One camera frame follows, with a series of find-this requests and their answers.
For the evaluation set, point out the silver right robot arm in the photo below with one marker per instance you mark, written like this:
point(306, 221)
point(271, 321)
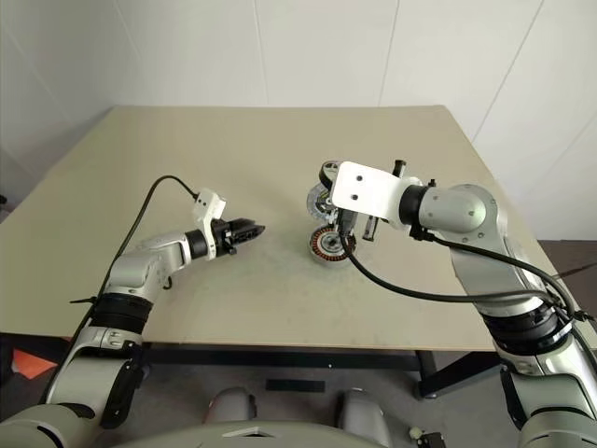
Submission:
point(466, 210)

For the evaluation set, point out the black floor strip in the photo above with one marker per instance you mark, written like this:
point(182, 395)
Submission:
point(295, 386)

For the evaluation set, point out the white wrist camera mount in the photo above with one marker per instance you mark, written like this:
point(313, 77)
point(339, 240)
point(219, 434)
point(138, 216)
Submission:
point(210, 205)
point(368, 191)

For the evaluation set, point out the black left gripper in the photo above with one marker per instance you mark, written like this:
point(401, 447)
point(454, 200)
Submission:
point(223, 235)

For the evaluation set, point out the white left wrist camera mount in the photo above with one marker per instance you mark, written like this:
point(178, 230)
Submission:
point(210, 205)

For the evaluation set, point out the grey rotor disc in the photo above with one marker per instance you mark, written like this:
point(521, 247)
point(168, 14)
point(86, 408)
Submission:
point(317, 200)

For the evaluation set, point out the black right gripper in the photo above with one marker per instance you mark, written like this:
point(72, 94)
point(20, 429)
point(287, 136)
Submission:
point(370, 228)

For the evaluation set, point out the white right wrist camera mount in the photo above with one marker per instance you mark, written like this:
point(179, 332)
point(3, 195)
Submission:
point(368, 191)

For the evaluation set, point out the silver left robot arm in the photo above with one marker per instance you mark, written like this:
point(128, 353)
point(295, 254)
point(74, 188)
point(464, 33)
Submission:
point(149, 261)

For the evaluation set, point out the copper wound motor stator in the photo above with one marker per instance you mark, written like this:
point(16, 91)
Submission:
point(326, 247)

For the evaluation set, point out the small white floor object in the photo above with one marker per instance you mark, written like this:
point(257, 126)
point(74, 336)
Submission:
point(415, 433)

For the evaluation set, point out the grey rounded leg cover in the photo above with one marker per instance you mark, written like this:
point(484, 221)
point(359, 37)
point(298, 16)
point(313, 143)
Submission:
point(364, 415)
point(231, 403)

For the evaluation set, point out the orange floor object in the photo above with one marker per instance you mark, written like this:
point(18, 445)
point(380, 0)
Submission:
point(30, 365)

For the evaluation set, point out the small black floor box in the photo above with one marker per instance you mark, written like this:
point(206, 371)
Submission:
point(433, 440)

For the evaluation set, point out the grey robot torso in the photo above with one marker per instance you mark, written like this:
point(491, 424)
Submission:
point(196, 436)

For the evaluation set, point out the black metal table frame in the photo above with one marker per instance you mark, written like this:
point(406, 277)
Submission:
point(280, 357)

